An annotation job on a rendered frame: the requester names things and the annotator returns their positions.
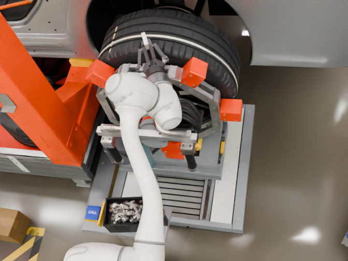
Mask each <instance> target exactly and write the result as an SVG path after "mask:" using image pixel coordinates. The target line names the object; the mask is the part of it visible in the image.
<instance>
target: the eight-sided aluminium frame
mask: <svg viewBox="0 0 348 261"><path fill-rule="evenodd" d="M136 67H137V64H131V63H128V64H123V65H121V66H120V67H119V68H118V69H117V70H116V71H114V73H113V74H118V73H130V74H134V75H138V76H140V77H143V78H145V79H146V75H145V74H144V73H143V72H140V73H139V72H138V71H137V69H136ZM165 72H166V74H167V75H168V77H169V80H170V81H171V84H174V85H176V86H177V87H179V88H181V89H183V90H185V91H186V92H188V93H190V94H192V95H194V96H195V97H197V98H199V99H201V100H203V101H204V102H206V103H208V104H209V108H210V114H211V118H209V119H207V120H205V121H203V122H202V126H201V131H196V133H197V134H198V136H199V138H198V140H199V139H201V138H204V137H206V136H208V135H211V134H213V133H215V132H218V131H219V130H221V129H222V123H223V121H221V119H220V106H221V94H220V91H219V90H218V89H216V88H215V87H212V86H211V85H209V84H207V83H206V82H204V81H202V82H201V83H200V84H199V85H198V86H197V87H196V88H192V87H190V86H188V85H186V84H183V83H181V77H182V72H183V68H181V67H179V66H173V65H165ZM96 97H97V100H99V102H100V104H101V106H102V108H103V109H104V111H105V113H106V115H107V117H108V119H109V120H110V122H112V123H114V124H116V125H120V116H119V114H118V113H117V112H116V111H115V106H114V103H113V101H111V100H110V99H109V98H108V96H107V94H106V92H105V88H101V87H99V86H98V90H97V93H96ZM173 129H179V130H192V131H193V130H194V127H191V128H177V127H175V128H173Z"/></svg>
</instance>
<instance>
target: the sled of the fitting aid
mask: <svg viewBox="0 0 348 261"><path fill-rule="evenodd" d="M227 132H228V122H226V121H223V127H222V134H221V142H220V149H219V157H218V162H217V169H212V168H201V167H198V169H197V170H196V171H195V172H190V171H189V170H188V167H187V166H179V165H167V164H157V163H156V164H155V166H154V167H153V168H152V170H153V173H154V174H159V175H170V176H181V177H191V178H201V179H212V180H222V172H223V164H224V156H225V148H226V140H227Z"/></svg>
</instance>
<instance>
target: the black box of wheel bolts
mask: <svg viewBox="0 0 348 261"><path fill-rule="evenodd" d="M142 210H143V199H142V196H140V197H114V198H106V202H105V212H104V222H103V227H105V228H106V229H107V230H108V231H109V232H110V233H131V232H137V229H138V226H139V222H140V219H141V215H142Z"/></svg>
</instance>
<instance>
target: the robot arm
mask: <svg viewBox="0 0 348 261"><path fill-rule="evenodd" d="M141 35H142V39H143V41H141V45H142V48H141V49H138V65H137V67H136V69H137V71H138V72H139V73H140V72H143V73H144V74H145V75H146V79H145V78H143V77H140V76H138V75H134V74H130V73H127V72H121V73H118V74H114V75H112V76H110V77H109V79H108V80H107V82H106V85H105V92H106V94H107V96H108V98H109V99H110V100H111V101H113V103H114V106H115V111H116V112H117V113H118V114H119V116H120V128H121V136H122V140H123V144H124V147H125V150H126V153H127V155H128V158H129V161H130V163H131V166H132V168H133V171H134V174H135V176H136V179H137V181H138V184H139V187H140V190H141V193H142V199H143V210H142V215H141V219H140V222H139V226H138V229H137V232H136V235H135V240H134V244H133V246H120V245H116V244H111V243H101V242H87V243H82V244H78V245H75V246H73V248H70V249H69V250H68V251H67V252H66V254H65V257H64V260H63V261H165V245H164V244H165V237H164V223H163V204H162V197H161V192H160V188H159V186H158V183H157V180H156V178H155V175H154V173H153V170H152V168H151V166H150V163H149V161H148V159H147V156H146V154H145V152H144V149H143V147H142V144H141V142H140V139H139V135H138V124H139V121H140V119H141V118H142V117H143V116H144V115H146V113H147V114H148V115H149V116H150V117H151V118H153V119H154V121H155V123H156V124H157V125H158V126H159V127H160V128H161V129H164V130H168V129H173V128H175V127H177V126H178V125H179V124H180V122H181V121H182V110H181V105H180V101H179V98H178V96H177V94H176V92H175V90H174V89H173V87H172V84H171V81H170V80H169V77H168V75H167V74H166V72H165V63H166V62H167V63H168V62H169V59H168V56H166V55H164V54H163V52H162V51H161V49H160V48H159V47H158V45H157V44H156V43H154V44H152V43H151V41H150V38H149V39H147V37H146V34H145V32H143V33H141ZM148 49H150V51H151V55H152V60H150V59H149V56H148V53H147V50H148ZM154 49H155V50H156V51H157V52H158V54H159V55H160V57H161V58H162V61H160V60H158V59H157V58H156V56H155V53H154ZM143 53H144V55H145V58H146V64H145V66H144V68H143Z"/></svg>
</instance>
